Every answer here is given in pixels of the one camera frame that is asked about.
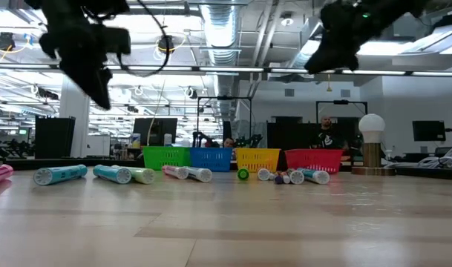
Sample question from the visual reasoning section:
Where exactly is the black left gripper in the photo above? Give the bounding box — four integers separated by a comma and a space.
39, 14, 132, 111

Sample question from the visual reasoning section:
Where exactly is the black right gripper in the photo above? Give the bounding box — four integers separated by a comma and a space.
305, 0, 393, 74

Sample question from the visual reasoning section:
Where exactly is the blue highlighter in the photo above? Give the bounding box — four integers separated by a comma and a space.
92, 164, 133, 185
33, 164, 89, 187

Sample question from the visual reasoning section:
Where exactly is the yellow highlighter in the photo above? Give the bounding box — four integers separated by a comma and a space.
112, 165, 157, 185

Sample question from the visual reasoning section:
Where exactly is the pink Expo marker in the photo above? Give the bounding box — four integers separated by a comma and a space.
162, 165, 190, 181

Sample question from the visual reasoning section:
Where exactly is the teal Expo marker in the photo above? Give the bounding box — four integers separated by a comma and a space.
298, 167, 331, 185

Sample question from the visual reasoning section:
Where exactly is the black cabinet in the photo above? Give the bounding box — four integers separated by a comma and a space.
35, 116, 76, 159

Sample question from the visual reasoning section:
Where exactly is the dark computer monitor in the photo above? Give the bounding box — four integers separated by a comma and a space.
132, 117, 178, 148

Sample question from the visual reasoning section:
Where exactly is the white bulb lamp wooden base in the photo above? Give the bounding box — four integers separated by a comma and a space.
350, 113, 397, 177

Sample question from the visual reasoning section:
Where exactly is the green plastic basket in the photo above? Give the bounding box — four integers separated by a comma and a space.
142, 145, 192, 171

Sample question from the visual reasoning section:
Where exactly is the red plastic basket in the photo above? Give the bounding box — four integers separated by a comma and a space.
284, 148, 344, 175

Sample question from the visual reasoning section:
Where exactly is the dark green Expo marker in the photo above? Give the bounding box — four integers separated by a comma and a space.
287, 168, 306, 185

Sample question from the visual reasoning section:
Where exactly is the yellow plastic basket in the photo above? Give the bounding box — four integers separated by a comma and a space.
235, 148, 281, 174

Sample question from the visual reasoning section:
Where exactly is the blue plastic basket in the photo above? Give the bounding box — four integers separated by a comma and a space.
189, 147, 233, 173

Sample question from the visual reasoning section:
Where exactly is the black frame stand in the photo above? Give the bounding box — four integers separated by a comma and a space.
315, 99, 368, 125

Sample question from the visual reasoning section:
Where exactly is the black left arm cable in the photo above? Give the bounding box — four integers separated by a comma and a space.
117, 0, 173, 78

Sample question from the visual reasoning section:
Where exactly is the black wall monitor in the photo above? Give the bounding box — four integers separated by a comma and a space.
412, 120, 447, 142

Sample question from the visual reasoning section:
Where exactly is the white power cable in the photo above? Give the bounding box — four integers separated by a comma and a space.
382, 145, 452, 171

